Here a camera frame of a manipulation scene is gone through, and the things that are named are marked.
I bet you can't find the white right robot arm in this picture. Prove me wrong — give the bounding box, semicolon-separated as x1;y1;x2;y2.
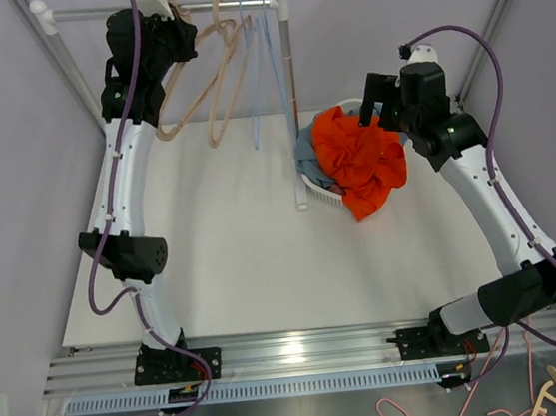
358;61;556;354

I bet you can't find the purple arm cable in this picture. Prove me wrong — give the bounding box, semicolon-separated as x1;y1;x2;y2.
407;13;556;365
27;0;218;416

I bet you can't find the pink wire hanger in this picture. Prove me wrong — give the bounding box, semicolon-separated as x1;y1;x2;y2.
360;332;539;416

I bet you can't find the dusty red t shirt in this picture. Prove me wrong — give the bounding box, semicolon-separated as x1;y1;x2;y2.
328;184;345;196

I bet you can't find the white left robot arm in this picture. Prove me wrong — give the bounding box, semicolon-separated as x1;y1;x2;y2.
78;9;197;382

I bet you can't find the grey blue t shirt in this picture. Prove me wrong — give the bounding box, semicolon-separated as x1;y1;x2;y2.
293;124;335;189

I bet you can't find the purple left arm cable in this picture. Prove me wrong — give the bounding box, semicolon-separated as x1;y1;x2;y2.
27;0;218;416

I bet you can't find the white perforated plastic basket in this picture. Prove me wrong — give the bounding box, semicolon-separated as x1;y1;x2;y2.
290;92;416;212

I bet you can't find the white slotted cable duct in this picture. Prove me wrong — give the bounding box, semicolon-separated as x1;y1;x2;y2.
65;364;441;416

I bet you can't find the beige wooden hanger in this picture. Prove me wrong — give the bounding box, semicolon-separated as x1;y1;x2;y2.
207;0;254;148
156;0;218;142

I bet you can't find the light blue wire hanger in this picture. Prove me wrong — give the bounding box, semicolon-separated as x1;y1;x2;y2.
262;0;300;142
239;0;262;150

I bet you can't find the grey metal clothes rack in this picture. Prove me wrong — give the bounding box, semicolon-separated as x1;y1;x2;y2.
7;0;315;242

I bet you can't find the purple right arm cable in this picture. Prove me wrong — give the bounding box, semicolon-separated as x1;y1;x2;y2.
407;13;556;365

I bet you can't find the orange t shirt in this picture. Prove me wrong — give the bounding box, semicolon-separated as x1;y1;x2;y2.
311;106;408;221

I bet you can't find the aluminium mounting rail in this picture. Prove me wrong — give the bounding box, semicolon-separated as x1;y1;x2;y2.
37;292;556;407

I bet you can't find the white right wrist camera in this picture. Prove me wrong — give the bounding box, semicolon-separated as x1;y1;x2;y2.
398;44;439;65

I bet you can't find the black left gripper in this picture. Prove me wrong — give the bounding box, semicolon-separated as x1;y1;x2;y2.
139;1;202;82

